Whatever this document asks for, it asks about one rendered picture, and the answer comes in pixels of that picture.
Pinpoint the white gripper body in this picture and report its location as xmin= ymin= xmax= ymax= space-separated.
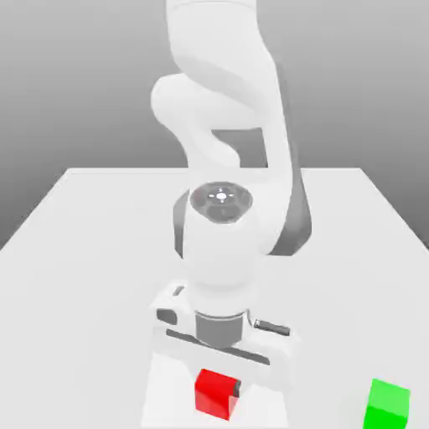
xmin=151 ymin=322 xmax=300 ymax=393

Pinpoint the small red cube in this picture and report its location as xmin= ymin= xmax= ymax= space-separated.
xmin=194 ymin=367 xmax=241 ymax=421

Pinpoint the small green cube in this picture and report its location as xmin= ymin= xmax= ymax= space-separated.
xmin=362 ymin=377 xmax=412 ymax=429

